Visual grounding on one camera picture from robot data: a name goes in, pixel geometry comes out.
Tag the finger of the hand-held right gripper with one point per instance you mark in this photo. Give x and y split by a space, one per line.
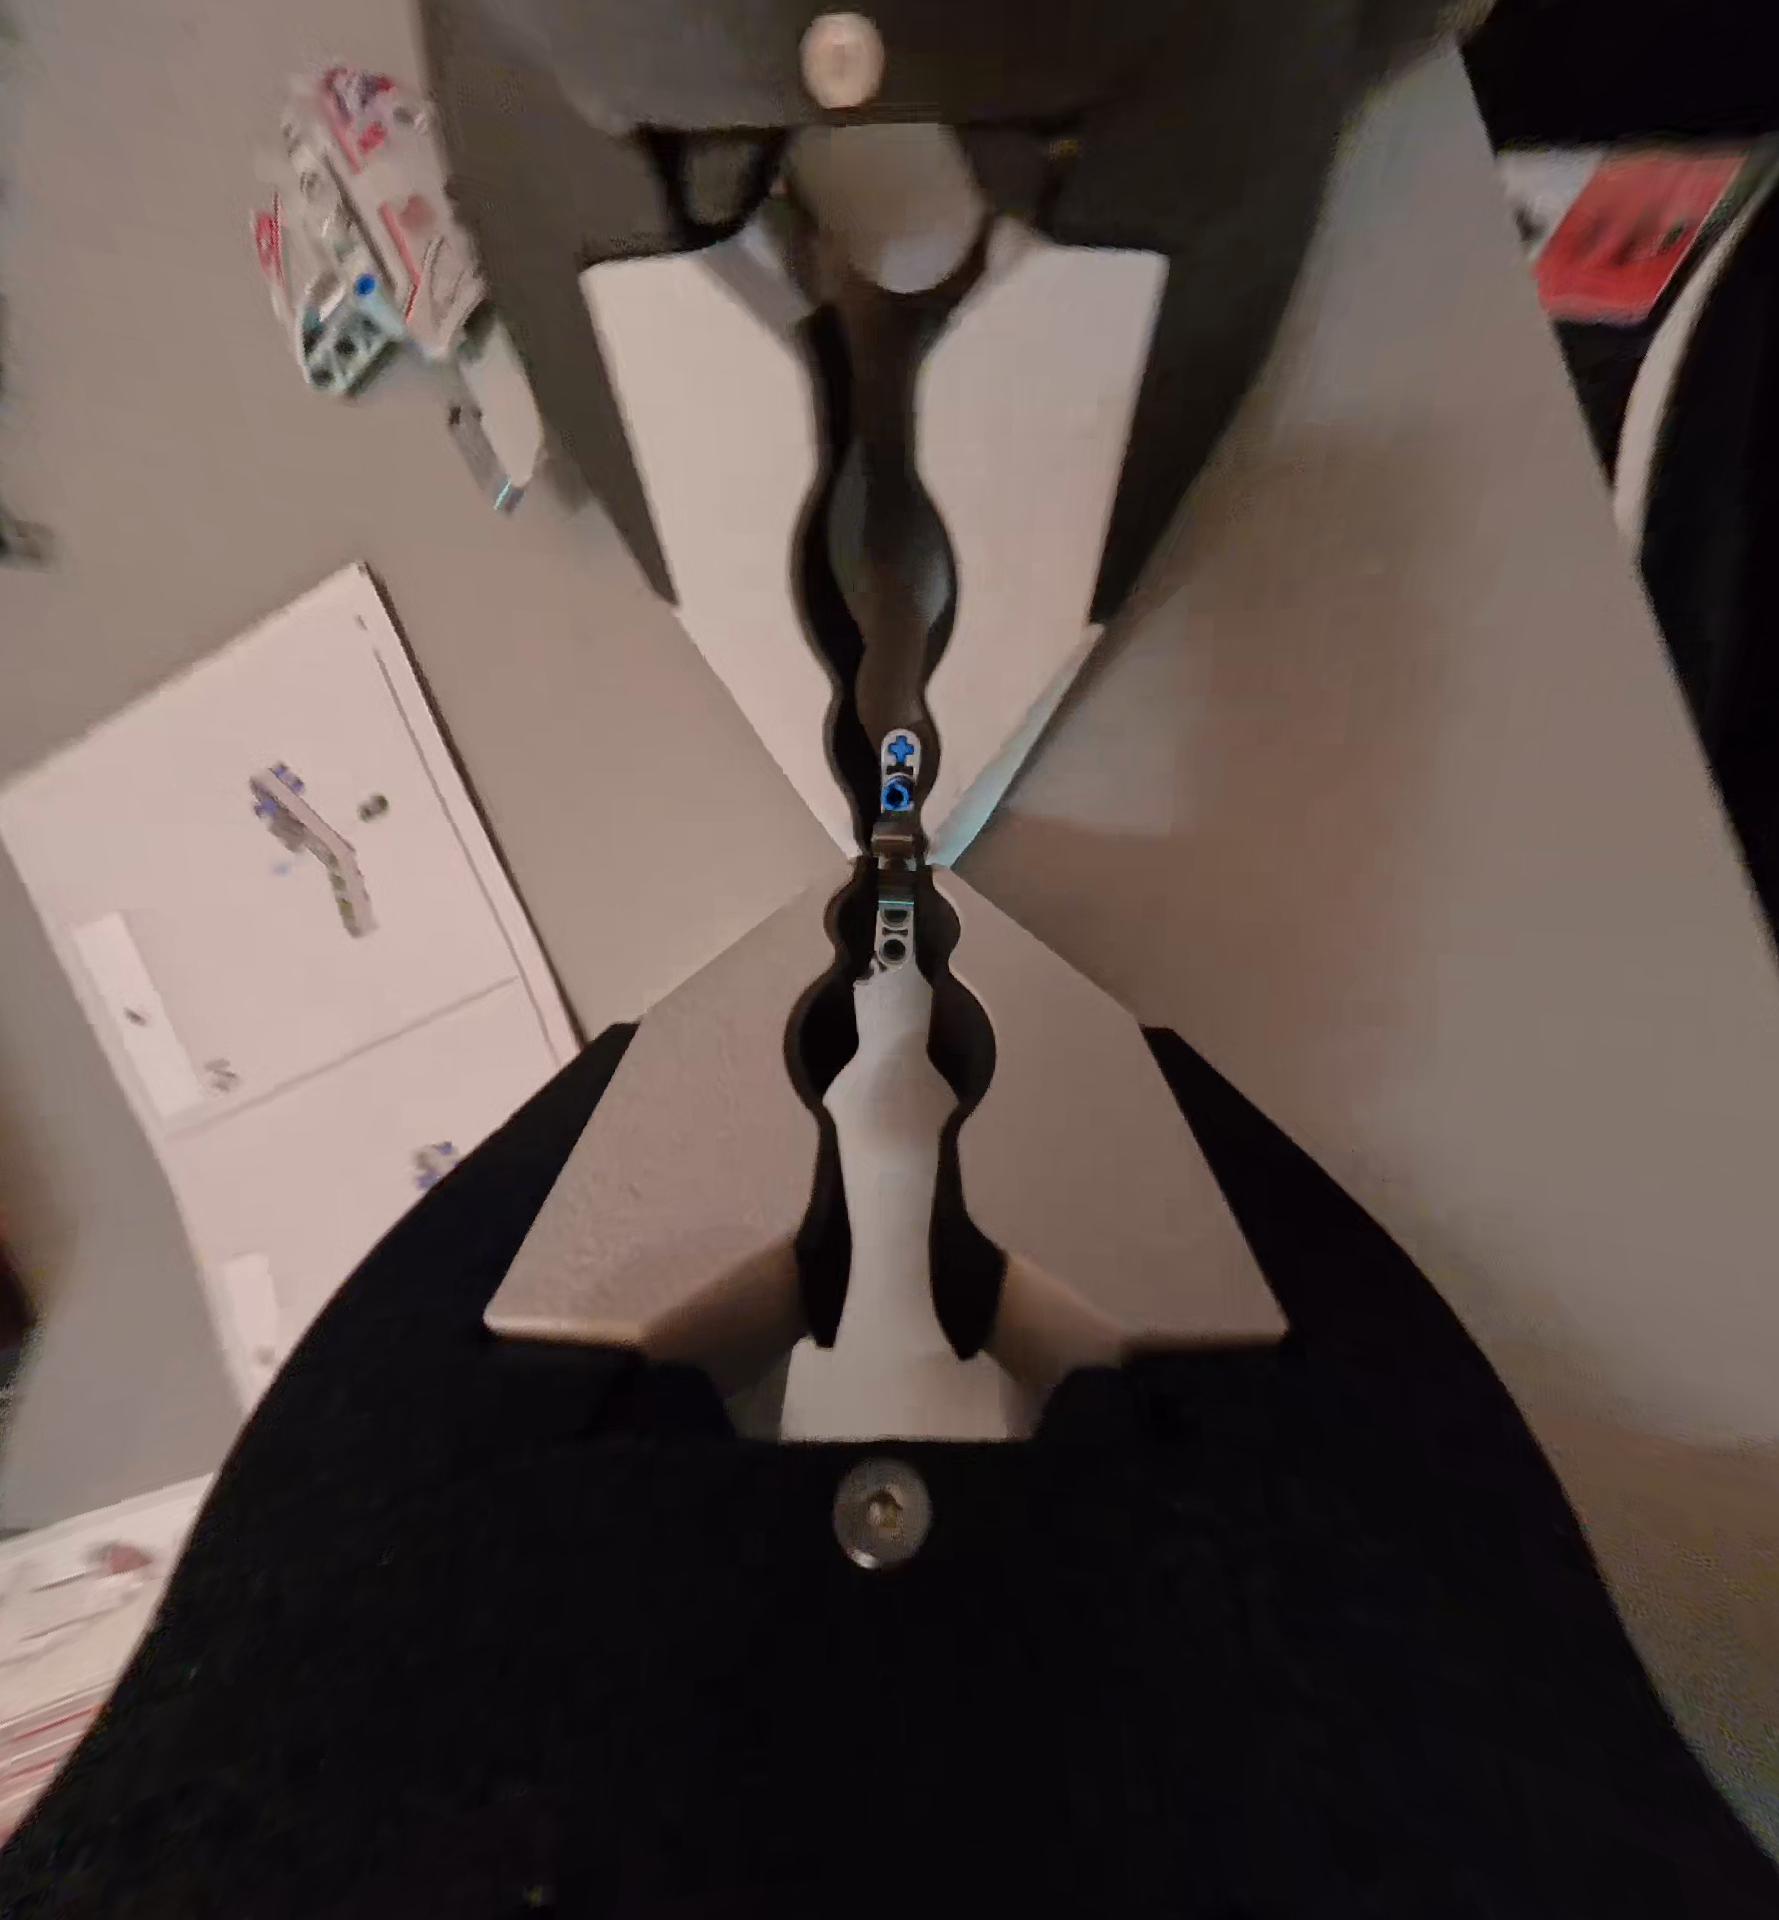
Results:
1054 452
709 452

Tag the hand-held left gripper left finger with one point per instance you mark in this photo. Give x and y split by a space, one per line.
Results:
649 1169

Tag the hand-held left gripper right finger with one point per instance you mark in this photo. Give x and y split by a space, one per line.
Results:
1114 1169

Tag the small grey toy brick beam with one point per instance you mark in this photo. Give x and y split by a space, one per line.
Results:
894 918

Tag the blue toy brick pin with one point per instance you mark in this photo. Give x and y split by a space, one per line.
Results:
903 769

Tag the grey toy brick assembly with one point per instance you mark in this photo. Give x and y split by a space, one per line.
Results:
371 241

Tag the white instruction booklet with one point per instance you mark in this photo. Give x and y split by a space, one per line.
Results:
276 899

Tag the red printed box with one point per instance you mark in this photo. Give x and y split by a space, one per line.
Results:
1638 227

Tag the person's black clothing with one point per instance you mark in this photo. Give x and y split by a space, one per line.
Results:
1759 629

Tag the printed paper sheet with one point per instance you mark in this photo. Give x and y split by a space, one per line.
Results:
36 1648

